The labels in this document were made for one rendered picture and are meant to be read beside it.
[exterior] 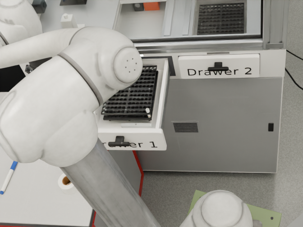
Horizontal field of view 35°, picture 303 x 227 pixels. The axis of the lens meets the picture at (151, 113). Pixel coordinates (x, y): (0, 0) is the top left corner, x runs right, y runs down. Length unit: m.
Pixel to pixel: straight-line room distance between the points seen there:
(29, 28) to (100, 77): 0.58
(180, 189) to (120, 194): 1.48
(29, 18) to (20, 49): 0.22
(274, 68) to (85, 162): 1.02
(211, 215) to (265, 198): 1.23
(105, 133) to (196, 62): 0.43
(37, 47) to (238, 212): 0.64
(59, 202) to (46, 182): 0.10
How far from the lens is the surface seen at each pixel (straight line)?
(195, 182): 2.54
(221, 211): 1.28
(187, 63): 1.79
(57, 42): 1.15
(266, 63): 1.81
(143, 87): 1.76
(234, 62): 1.78
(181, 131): 2.18
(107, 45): 0.92
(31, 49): 1.22
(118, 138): 1.63
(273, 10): 1.63
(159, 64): 1.86
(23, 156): 0.92
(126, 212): 1.09
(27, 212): 1.78
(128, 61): 0.91
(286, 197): 2.49
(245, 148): 2.28
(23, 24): 1.45
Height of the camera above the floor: 2.23
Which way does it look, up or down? 52 degrees down
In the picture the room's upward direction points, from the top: 16 degrees counter-clockwise
